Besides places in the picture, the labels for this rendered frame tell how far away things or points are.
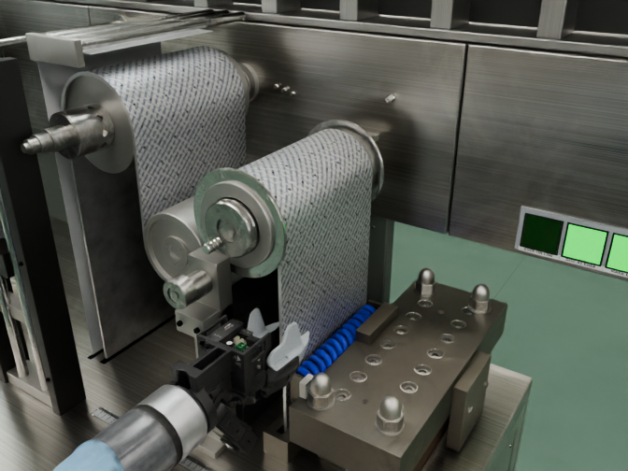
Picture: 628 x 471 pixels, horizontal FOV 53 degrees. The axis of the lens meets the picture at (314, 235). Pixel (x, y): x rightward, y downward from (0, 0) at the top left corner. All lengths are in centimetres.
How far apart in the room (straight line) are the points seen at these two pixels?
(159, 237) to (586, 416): 194
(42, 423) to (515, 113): 84
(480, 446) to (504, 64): 55
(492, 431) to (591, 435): 147
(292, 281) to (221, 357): 16
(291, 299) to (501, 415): 41
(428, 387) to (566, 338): 208
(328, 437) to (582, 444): 169
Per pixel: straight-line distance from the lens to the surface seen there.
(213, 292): 83
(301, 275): 84
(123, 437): 67
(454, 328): 101
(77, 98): 97
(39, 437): 107
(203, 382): 71
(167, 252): 92
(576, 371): 276
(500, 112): 95
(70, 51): 90
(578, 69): 91
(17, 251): 95
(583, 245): 97
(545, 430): 245
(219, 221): 80
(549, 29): 92
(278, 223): 76
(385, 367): 91
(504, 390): 112
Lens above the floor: 159
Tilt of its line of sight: 26 degrees down
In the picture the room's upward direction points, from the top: straight up
